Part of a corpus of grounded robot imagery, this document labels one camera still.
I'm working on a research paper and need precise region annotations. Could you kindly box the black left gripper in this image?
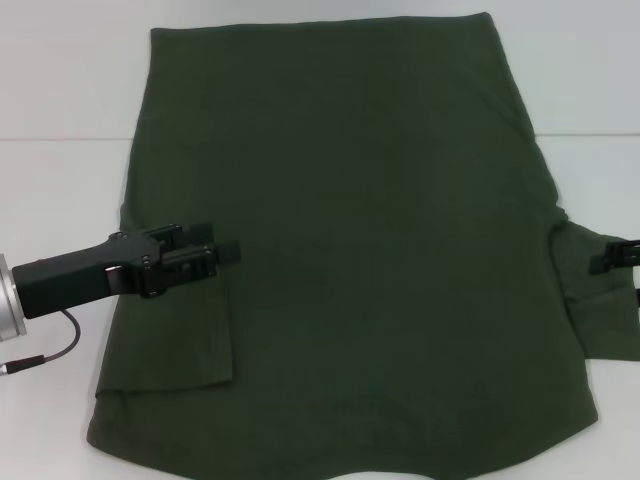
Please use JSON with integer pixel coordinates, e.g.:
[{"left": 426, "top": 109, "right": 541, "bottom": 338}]
[{"left": 10, "top": 222, "right": 245, "bottom": 322}]

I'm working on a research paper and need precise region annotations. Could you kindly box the dark green t-shirt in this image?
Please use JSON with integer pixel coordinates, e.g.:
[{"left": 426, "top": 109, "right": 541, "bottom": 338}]
[{"left": 84, "top": 12, "right": 640, "bottom": 480}]

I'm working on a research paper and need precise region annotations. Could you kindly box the left arm cable with plug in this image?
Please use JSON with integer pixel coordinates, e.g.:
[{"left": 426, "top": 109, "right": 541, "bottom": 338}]
[{"left": 0, "top": 308, "right": 84, "bottom": 376}]

